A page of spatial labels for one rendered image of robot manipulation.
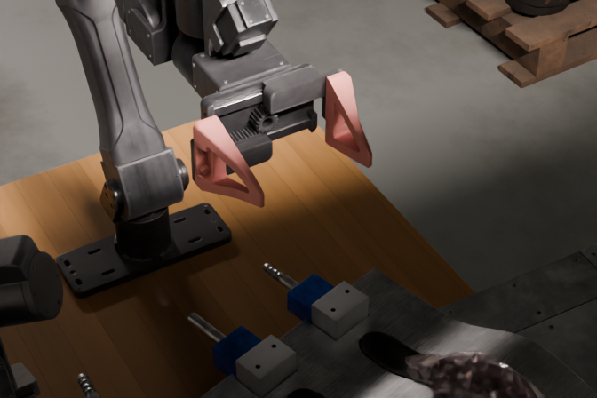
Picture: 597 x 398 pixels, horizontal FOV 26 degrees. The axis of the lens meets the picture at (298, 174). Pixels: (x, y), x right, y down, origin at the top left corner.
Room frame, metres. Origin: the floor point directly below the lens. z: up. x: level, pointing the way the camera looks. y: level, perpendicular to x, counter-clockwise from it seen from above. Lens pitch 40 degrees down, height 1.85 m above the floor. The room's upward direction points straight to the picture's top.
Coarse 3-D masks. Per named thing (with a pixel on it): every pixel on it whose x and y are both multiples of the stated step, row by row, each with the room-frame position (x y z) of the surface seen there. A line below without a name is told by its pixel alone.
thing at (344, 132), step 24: (288, 72) 0.86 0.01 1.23; (312, 72) 0.86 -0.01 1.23; (336, 72) 0.86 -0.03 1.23; (264, 96) 0.84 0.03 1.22; (288, 96) 0.84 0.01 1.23; (312, 96) 0.85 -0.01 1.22; (336, 96) 0.84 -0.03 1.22; (336, 120) 0.84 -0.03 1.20; (336, 144) 0.84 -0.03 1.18; (360, 144) 0.80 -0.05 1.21
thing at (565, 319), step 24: (552, 264) 1.08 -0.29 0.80; (576, 264) 1.08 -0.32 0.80; (504, 288) 1.04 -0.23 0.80; (528, 288) 1.04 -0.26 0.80; (552, 288) 1.04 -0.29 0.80; (576, 288) 1.04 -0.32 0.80; (456, 312) 1.00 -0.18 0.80; (480, 312) 1.00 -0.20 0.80; (504, 312) 1.00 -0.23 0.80; (528, 312) 1.00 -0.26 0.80; (552, 312) 1.00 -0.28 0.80; (576, 312) 1.00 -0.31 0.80; (528, 336) 0.97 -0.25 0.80; (552, 336) 0.97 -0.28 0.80; (576, 336) 0.97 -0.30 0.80; (576, 360) 0.93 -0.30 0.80
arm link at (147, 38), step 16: (176, 0) 0.91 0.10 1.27; (192, 0) 0.90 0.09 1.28; (128, 16) 0.98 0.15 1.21; (176, 16) 0.92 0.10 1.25; (192, 16) 0.90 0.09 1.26; (144, 32) 0.95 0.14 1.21; (160, 32) 0.94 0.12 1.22; (176, 32) 0.95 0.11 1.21; (192, 32) 0.90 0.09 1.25; (144, 48) 0.95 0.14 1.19; (160, 48) 0.94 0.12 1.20
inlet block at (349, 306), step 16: (272, 272) 1.01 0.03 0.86; (288, 288) 0.99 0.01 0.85; (304, 288) 0.97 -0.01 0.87; (320, 288) 0.97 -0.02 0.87; (336, 288) 0.96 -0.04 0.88; (352, 288) 0.96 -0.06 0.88; (288, 304) 0.97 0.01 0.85; (304, 304) 0.95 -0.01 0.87; (320, 304) 0.94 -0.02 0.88; (336, 304) 0.94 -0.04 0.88; (352, 304) 0.94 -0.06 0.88; (368, 304) 0.95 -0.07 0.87; (320, 320) 0.93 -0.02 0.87; (336, 320) 0.91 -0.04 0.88; (352, 320) 0.93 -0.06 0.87; (336, 336) 0.91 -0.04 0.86
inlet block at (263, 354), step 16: (192, 320) 0.94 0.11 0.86; (208, 336) 0.92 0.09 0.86; (224, 336) 0.91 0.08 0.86; (240, 336) 0.90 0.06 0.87; (256, 336) 0.91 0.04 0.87; (272, 336) 0.89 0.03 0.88; (224, 352) 0.88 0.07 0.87; (240, 352) 0.88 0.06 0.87; (256, 352) 0.87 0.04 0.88; (272, 352) 0.87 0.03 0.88; (288, 352) 0.87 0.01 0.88; (224, 368) 0.88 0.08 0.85; (240, 368) 0.86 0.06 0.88; (256, 368) 0.85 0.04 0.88; (272, 368) 0.85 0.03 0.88; (288, 368) 0.86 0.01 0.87; (256, 384) 0.84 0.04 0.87; (272, 384) 0.85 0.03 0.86
